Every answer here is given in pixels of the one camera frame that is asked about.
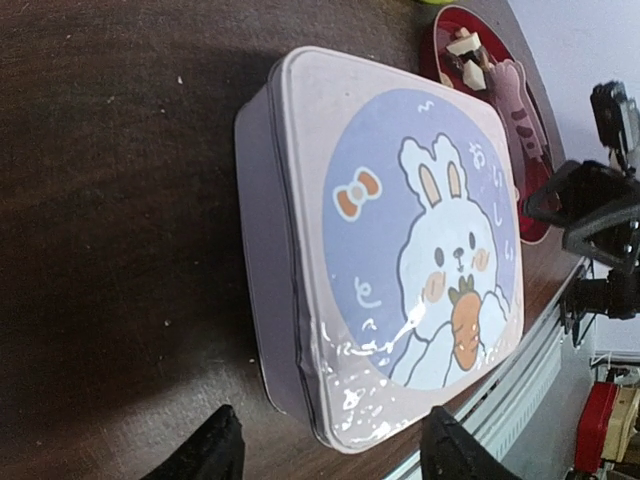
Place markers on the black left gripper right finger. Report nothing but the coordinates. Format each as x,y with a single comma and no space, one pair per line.
450,452

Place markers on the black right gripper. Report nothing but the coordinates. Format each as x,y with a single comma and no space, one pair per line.
598,207

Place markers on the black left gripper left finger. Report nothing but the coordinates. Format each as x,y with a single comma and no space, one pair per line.
216,450

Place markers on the pink plastic scoop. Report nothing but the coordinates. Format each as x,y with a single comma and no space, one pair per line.
514,103

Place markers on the tin lid with rabbit picture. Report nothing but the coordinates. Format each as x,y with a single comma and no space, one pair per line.
402,220

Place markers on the red box outside cell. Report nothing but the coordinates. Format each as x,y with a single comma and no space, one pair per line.
606,426

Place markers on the red round tray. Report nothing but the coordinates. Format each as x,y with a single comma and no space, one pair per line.
461,51

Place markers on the lime green bowl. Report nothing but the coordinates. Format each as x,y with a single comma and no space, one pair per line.
436,2

